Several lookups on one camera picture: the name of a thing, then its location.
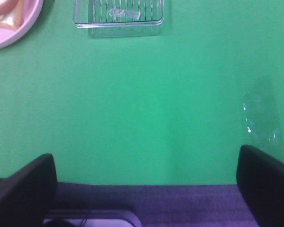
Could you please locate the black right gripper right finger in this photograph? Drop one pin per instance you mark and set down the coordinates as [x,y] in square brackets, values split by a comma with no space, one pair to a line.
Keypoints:
[260,179]

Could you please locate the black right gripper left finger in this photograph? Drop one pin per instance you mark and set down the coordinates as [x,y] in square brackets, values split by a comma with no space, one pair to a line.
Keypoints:
[26,195]

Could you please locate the toy bread slice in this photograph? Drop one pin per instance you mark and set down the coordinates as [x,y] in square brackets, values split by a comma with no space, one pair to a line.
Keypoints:
[11,14]

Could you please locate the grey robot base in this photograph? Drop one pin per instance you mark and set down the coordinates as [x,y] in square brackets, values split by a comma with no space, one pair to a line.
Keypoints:
[91,218]

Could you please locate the pink round plate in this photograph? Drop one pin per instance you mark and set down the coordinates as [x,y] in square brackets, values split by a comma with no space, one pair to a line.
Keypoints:
[32,9]

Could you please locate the right clear plastic tray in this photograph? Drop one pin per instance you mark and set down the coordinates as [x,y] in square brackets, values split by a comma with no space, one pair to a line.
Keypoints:
[119,18]

